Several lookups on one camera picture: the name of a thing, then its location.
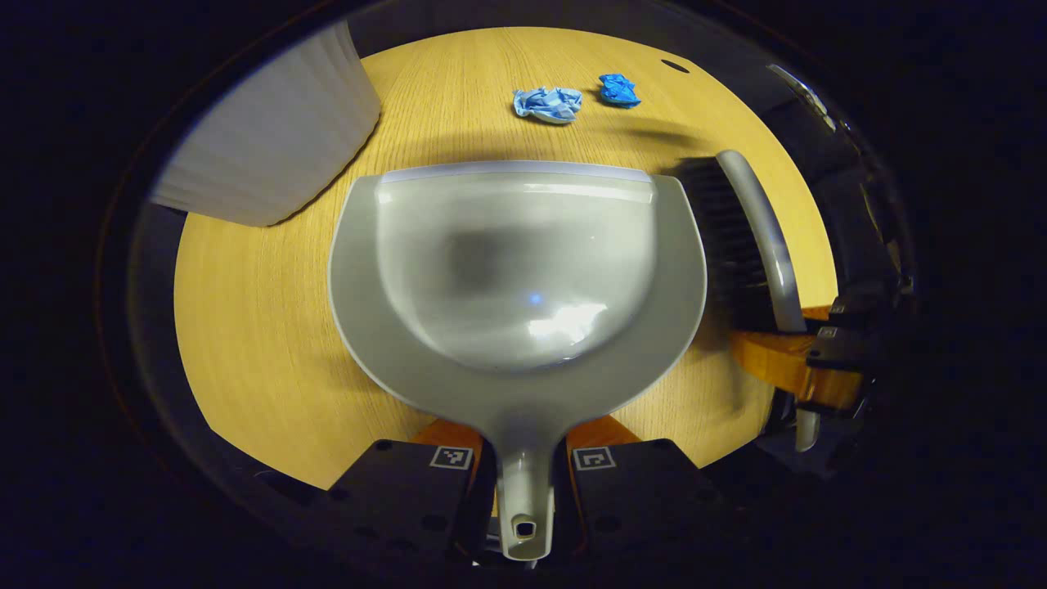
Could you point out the grey dustpan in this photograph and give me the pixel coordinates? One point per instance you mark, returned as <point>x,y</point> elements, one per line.
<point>515,270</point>

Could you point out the wooden desktop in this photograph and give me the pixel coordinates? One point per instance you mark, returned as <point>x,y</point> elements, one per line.
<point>270,327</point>

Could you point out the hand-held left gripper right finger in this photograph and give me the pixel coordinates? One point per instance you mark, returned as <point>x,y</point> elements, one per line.
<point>646,499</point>

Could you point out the white garbage bin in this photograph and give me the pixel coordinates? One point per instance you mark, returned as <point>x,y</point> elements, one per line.
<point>270,139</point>

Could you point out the small grey broom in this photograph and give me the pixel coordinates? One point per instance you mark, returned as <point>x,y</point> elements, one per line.
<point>773,245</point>

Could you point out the dark blue paper trash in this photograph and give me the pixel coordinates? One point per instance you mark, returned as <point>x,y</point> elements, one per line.
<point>619,90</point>

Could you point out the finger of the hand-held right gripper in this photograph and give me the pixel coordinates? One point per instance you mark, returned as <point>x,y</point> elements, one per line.
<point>847,311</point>
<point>769,360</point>

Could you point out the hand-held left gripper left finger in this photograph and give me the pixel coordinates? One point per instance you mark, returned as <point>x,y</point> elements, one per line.
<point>393,499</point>

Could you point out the light blue paper trash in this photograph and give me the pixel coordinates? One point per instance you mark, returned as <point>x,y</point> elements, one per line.
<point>546,105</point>

